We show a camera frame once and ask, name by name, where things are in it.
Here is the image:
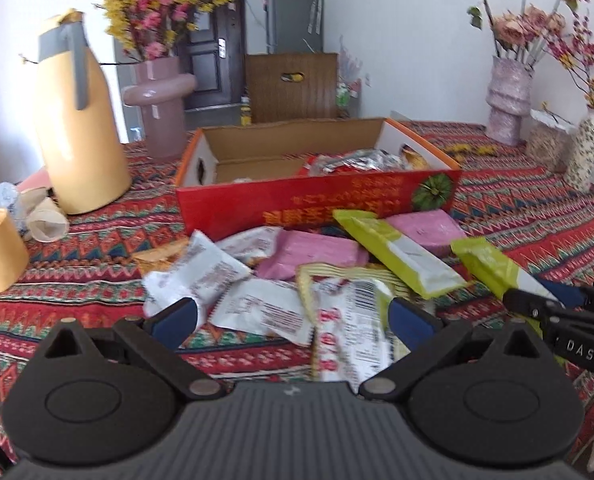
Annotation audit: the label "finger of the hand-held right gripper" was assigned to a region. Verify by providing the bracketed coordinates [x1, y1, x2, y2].
[542, 281, 594, 311]
[503, 287, 594, 322]

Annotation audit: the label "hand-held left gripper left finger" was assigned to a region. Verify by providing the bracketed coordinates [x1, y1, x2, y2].
[41, 298, 228, 401]

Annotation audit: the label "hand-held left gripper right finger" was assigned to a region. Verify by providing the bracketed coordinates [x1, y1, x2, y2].
[358, 297, 545, 401]

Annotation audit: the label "green white snack packet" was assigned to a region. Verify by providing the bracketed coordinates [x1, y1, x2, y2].
[450, 236, 565, 307]
[332, 209, 473, 301]

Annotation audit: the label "pile of mixed snack packets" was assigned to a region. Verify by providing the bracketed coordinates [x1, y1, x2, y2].
[132, 210, 478, 386]

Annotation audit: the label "pink snack packet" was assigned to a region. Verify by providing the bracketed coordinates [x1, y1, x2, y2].
[254, 230, 370, 282]
[384, 210, 470, 257]

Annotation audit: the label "red cardboard box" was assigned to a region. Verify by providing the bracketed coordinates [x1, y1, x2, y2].
[174, 117, 463, 243]

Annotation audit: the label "orange cookie snack packet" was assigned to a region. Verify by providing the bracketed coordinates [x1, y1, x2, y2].
[399, 142, 433, 170]

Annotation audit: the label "silver foil snack packet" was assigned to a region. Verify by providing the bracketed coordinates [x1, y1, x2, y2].
[307, 149, 403, 177]

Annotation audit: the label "floral print vase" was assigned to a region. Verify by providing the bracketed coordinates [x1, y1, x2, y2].
[563, 114, 594, 192]

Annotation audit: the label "clear seed jar white lid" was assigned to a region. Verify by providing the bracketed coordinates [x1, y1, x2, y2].
[524, 109, 578, 173]

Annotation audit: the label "crumpled beige paper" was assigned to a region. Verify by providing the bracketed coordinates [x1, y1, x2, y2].
[14, 187, 70, 243]

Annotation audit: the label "fallen yellow petals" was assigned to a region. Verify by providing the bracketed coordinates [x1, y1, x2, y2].
[444, 142, 498, 158]

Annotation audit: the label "yellow thermos jug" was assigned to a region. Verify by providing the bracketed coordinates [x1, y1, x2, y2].
[31, 8, 132, 216]

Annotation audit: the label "textured pink vase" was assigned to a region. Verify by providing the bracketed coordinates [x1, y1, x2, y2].
[486, 56, 535, 147]

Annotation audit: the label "flat pink object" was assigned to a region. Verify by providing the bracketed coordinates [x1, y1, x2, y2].
[16, 166, 52, 193]

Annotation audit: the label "brown wooden chair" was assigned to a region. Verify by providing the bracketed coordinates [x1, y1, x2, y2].
[244, 52, 339, 125]

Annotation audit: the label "red yellow berry branches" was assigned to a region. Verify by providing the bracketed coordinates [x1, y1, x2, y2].
[544, 12, 594, 126]

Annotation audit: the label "dark brown door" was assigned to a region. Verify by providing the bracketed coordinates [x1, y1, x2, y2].
[177, 0, 248, 111]

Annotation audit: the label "white feathery decoration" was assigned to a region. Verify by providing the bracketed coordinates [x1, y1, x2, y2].
[338, 35, 365, 83]

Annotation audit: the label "dried pink roses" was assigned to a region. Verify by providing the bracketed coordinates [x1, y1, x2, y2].
[452, 0, 593, 68]

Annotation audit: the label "pink and yellow blossom branches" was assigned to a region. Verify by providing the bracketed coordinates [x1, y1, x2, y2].
[19, 0, 253, 66]

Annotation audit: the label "grey refrigerator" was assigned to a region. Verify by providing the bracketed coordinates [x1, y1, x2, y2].
[263, 0, 325, 56]

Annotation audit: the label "smooth pink ring vase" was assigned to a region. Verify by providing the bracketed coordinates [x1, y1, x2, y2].
[122, 56, 198, 163]

